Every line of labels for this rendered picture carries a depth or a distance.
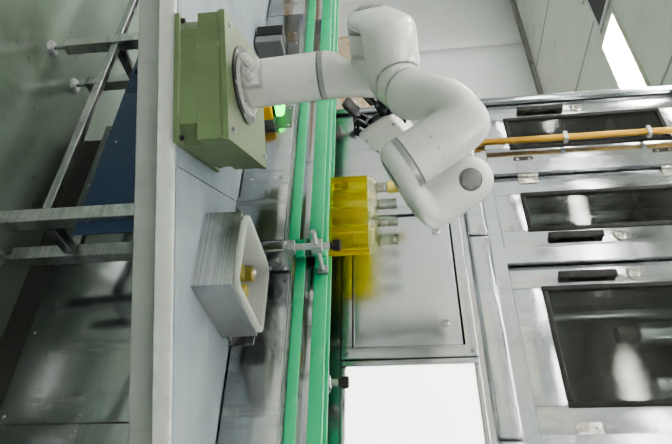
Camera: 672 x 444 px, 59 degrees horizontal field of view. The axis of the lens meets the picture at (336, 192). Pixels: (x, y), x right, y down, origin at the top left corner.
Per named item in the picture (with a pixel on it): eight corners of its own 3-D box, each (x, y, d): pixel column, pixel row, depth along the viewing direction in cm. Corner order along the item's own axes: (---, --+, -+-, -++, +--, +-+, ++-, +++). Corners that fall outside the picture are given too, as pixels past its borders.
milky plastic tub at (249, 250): (223, 338, 127) (263, 337, 126) (192, 286, 110) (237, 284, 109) (234, 269, 138) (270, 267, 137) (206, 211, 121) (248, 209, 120)
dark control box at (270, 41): (258, 64, 179) (286, 62, 178) (252, 42, 173) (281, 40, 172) (261, 47, 184) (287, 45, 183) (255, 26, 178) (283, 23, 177)
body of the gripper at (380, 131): (422, 154, 123) (386, 117, 119) (389, 172, 130) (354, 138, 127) (431, 132, 128) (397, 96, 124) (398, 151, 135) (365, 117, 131)
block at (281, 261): (264, 275, 142) (293, 273, 142) (255, 253, 135) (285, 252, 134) (265, 262, 145) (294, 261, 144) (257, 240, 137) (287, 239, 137)
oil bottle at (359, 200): (302, 223, 162) (379, 218, 160) (298, 211, 158) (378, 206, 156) (303, 206, 166) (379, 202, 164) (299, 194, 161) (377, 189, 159)
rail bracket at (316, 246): (294, 277, 143) (345, 275, 142) (281, 238, 130) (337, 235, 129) (295, 266, 145) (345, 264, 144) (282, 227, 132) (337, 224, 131)
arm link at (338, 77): (322, 110, 114) (405, 101, 112) (311, 42, 108) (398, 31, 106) (327, 96, 123) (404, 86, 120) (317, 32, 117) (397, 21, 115)
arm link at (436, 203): (442, 115, 107) (374, 161, 108) (457, 92, 86) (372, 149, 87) (493, 189, 106) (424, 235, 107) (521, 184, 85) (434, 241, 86)
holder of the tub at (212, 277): (228, 347, 131) (262, 346, 131) (190, 285, 110) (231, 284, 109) (237, 281, 142) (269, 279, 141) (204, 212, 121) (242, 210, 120)
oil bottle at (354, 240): (299, 258, 155) (381, 254, 153) (295, 247, 150) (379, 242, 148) (300, 240, 158) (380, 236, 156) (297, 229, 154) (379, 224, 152)
